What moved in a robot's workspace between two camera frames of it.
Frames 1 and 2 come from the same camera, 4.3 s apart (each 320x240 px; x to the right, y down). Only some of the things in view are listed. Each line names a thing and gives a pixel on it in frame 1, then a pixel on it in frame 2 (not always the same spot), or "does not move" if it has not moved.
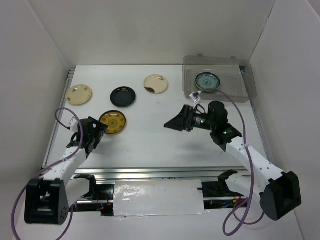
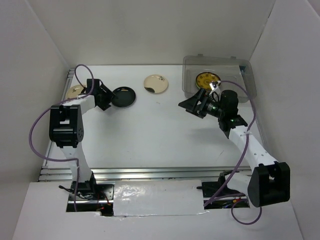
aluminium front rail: x=161 y=173 does not move
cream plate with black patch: x=155 y=83 does not move
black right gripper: x=183 y=121 → x=192 y=106
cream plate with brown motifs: x=78 y=94 does not move
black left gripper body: x=98 y=132 → x=105 y=97
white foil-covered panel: x=158 y=197 does not move
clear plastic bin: x=236 y=76 does not move
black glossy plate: x=123 y=97 does not move
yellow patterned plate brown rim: x=114 y=120 → x=203 y=80
